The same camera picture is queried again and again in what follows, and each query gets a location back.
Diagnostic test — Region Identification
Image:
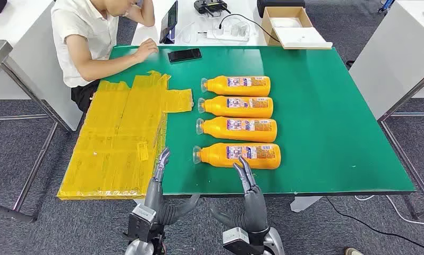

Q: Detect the long black cable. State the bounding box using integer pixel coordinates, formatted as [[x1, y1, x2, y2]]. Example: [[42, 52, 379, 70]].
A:
[[324, 196, 424, 255]]

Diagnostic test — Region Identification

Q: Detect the white power strip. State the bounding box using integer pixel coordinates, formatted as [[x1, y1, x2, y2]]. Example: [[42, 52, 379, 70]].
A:
[[206, 28, 251, 42]]

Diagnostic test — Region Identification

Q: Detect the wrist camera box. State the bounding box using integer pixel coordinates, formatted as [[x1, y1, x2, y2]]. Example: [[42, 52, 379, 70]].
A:
[[126, 204, 157, 243], [222, 227, 266, 255]]

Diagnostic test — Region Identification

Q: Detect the person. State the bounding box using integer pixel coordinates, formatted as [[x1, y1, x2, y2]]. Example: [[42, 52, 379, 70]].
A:
[[50, 0, 160, 113]]

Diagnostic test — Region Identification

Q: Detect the white moulded insert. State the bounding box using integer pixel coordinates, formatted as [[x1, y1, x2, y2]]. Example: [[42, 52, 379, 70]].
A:
[[270, 18, 303, 29]]

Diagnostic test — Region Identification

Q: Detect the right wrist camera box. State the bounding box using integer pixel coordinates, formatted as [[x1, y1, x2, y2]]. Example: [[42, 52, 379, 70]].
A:
[[222, 227, 266, 255]]

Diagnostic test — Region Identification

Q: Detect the thin black power cable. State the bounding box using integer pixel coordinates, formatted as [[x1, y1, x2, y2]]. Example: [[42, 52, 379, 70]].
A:
[[218, 13, 281, 44]]

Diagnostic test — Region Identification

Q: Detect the open cardboard box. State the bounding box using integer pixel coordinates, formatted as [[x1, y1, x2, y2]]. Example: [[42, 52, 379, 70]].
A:
[[261, 6, 333, 50]]

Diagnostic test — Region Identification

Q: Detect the long white cable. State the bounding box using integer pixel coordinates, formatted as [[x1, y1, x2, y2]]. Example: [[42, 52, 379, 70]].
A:
[[354, 194, 424, 226]]

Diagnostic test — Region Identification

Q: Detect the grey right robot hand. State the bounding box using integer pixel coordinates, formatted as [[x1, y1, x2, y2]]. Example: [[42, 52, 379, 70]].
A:
[[210, 156, 270, 235]]

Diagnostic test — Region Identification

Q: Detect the dark tablet on stand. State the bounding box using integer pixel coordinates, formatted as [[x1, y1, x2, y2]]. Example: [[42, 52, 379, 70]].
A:
[[159, 1, 179, 45]]

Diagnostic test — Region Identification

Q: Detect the white table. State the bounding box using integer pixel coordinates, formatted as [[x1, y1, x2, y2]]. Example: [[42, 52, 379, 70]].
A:
[[131, 0, 269, 47]]

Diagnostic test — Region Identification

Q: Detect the orange detergent bottle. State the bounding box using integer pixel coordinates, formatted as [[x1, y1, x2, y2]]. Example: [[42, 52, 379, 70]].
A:
[[192, 142, 282, 171], [195, 116, 278, 143], [200, 75, 272, 97], [197, 96, 274, 120]]

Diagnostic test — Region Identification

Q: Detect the person's right hand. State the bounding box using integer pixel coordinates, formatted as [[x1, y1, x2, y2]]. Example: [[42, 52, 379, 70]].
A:
[[132, 38, 160, 64]]

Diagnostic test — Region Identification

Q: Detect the blue metal object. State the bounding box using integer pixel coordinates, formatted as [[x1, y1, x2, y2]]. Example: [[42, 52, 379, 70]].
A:
[[378, 0, 396, 15]]

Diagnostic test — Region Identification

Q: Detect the white box lid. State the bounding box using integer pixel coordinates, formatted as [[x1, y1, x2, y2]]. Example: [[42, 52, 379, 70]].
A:
[[274, 27, 334, 49]]

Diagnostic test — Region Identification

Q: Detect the black router with antennas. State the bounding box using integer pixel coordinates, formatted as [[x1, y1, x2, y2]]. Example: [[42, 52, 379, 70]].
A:
[[193, 0, 232, 18]]

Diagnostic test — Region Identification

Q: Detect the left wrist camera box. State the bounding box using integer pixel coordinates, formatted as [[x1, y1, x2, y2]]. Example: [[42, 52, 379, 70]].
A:
[[126, 204, 157, 243]]

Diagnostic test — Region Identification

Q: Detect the yellow taped cardboard mat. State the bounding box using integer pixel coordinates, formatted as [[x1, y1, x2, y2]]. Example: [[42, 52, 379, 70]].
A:
[[57, 70, 194, 201]]

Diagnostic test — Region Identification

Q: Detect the white charger adapter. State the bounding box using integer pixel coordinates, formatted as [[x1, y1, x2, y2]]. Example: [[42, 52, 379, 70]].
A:
[[231, 22, 250, 37]]

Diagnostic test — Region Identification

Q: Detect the white desk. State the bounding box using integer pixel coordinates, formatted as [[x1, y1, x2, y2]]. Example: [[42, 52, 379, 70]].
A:
[[0, 0, 84, 133], [349, 0, 424, 121]]

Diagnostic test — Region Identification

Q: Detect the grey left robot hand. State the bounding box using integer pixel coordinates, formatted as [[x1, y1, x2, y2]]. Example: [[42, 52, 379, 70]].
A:
[[144, 147, 201, 227]]

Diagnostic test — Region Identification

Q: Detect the steel desk frame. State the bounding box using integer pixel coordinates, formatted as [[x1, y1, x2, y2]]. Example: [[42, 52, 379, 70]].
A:
[[377, 66, 424, 222]]

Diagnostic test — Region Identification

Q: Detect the black smartphone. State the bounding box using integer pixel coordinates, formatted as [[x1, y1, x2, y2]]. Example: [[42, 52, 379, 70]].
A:
[[167, 48, 202, 63]]

